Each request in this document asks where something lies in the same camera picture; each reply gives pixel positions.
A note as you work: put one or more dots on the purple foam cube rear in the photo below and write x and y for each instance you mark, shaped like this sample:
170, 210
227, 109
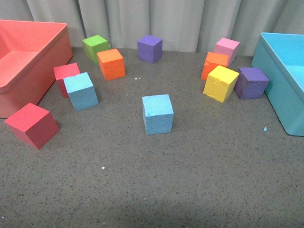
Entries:
149, 48

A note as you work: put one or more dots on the red plastic bin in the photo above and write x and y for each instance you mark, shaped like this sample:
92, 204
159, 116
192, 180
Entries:
29, 51

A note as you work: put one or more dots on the orange foam cube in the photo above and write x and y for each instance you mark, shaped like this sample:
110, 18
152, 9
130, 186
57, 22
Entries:
111, 64
212, 61

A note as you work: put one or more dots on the red foam cube front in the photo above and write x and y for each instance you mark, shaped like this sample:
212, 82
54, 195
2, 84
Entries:
33, 125

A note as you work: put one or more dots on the yellow foam cube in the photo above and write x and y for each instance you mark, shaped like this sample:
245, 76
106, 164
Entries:
220, 83

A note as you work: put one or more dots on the orange foam cube right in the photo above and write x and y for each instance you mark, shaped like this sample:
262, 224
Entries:
212, 61

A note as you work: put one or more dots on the orange foam cube left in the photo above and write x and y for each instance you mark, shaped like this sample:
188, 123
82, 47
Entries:
111, 64

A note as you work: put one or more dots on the red foam cube rear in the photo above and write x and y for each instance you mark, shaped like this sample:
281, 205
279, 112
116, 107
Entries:
62, 72

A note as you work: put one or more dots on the grey curtain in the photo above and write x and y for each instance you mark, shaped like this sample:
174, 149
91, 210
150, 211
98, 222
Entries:
183, 25

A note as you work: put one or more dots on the blue plastic bin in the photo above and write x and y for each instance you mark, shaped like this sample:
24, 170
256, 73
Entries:
281, 58

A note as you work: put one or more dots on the purple foam cube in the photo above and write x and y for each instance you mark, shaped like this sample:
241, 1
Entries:
251, 83
149, 48

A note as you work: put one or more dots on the light blue foam cube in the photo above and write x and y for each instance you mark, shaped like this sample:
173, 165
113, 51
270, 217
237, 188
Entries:
157, 113
81, 91

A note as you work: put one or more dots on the red foam cube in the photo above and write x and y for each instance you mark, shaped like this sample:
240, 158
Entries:
62, 72
33, 125

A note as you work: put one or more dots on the purple foam cube right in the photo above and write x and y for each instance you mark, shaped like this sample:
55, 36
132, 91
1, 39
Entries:
251, 83

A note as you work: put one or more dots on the green foam cube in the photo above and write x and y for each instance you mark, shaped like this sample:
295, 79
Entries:
93, 45

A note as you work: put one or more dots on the pink foam cube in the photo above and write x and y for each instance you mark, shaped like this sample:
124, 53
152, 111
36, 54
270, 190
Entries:
227, 47

